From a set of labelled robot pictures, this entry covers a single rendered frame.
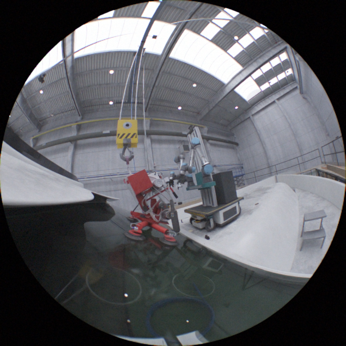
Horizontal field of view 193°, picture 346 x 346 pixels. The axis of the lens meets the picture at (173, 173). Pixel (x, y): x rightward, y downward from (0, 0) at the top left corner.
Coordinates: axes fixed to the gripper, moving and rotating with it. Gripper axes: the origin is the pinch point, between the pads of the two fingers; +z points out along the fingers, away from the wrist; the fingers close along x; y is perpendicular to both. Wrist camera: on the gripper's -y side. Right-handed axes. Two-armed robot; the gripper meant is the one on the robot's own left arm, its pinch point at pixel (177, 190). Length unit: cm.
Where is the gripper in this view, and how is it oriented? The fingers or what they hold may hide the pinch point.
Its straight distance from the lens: 132.1
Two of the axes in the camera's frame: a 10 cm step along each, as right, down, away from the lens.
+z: -2.5, 9.6, -1.3
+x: 2.2, 1.9, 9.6
